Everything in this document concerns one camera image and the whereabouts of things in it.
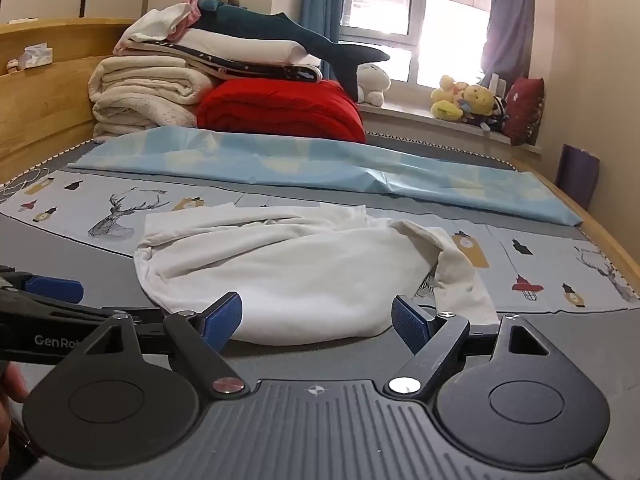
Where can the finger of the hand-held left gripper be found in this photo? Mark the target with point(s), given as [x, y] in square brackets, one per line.
[52, 288]

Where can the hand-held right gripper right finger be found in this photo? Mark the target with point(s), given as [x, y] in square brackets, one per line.
[407, 322]

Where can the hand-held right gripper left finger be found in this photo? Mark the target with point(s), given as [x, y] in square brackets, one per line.
[222, 317]

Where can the white garment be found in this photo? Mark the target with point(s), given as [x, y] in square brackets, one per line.
[300, 280]

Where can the person's left hand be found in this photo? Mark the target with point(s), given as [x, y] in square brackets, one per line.
[11, 385]

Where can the grey mattress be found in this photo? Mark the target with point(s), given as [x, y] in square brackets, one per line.
[325, 360]

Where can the deer printed bedsheet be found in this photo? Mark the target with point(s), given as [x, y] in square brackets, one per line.
[100, 200]

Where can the light blue sheet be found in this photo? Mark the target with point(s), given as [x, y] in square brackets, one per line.
[300, 160]

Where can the wooden headboard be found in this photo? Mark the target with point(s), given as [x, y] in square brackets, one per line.
[50, 105]

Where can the window sill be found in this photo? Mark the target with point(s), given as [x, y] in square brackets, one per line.
[415, 120]

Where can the red folded blanket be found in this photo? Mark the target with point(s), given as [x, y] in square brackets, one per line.
[280, 110]

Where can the cream folded quilt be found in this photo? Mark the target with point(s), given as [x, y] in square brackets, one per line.
[140, 90]

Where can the yellow plush toy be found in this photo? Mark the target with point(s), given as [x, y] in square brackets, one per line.
[446, 100]

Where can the tissue box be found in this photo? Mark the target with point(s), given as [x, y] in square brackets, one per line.
[36, 56]

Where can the yellow plush doll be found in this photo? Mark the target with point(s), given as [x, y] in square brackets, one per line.
[480, 100]

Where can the white plush toy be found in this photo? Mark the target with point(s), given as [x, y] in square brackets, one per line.
[372, 82]

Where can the red pillow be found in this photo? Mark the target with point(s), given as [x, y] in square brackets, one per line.
[525, 110]

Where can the white pillow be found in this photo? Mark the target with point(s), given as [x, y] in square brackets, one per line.
[240, 45]

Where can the white folded cloth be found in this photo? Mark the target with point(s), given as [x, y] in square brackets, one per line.
[155, 25]

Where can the window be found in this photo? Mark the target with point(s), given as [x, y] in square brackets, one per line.
[440, 35]

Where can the dark blue shark plush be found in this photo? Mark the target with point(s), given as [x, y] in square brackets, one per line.
[270, 27]

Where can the pink cloth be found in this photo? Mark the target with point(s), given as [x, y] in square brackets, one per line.
[189, 14]

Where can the purple curtain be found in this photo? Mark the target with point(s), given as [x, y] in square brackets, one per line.
[510, 15]

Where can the blue curtain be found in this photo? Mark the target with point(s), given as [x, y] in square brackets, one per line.
[322, 0]

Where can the wooden bed frame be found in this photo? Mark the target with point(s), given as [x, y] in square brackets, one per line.
[600, 225]

